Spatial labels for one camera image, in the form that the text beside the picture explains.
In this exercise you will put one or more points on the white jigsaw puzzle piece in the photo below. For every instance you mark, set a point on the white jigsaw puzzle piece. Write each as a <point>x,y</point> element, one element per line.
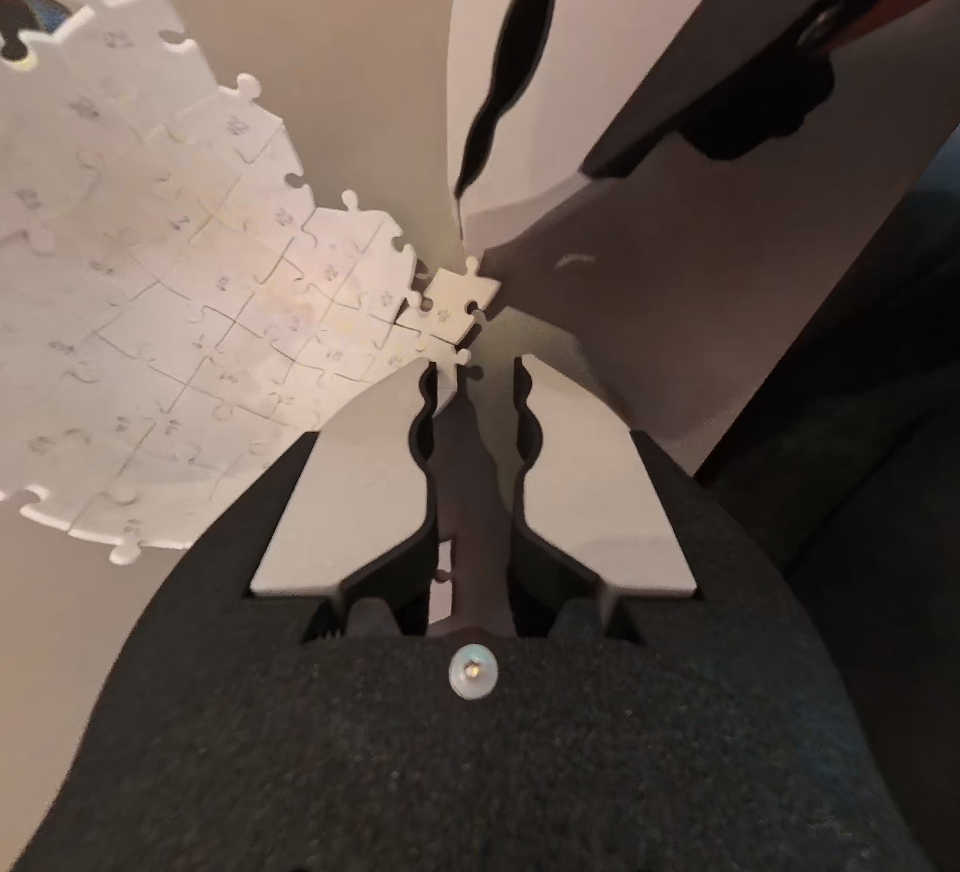
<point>457,294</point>

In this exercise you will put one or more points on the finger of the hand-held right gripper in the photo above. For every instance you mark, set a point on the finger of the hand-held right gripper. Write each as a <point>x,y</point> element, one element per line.
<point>487,1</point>
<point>637,24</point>

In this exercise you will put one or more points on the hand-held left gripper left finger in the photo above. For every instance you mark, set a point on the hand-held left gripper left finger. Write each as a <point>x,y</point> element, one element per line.
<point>352,504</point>

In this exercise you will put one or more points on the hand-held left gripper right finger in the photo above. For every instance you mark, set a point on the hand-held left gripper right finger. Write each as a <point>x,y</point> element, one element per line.
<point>607,504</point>

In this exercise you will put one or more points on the partly built puzzle ball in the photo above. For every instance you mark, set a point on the partly built puzzle ball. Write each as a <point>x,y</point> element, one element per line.
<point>150,272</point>

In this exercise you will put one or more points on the black round ball stand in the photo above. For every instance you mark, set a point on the black round ball stand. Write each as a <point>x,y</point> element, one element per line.
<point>30,13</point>

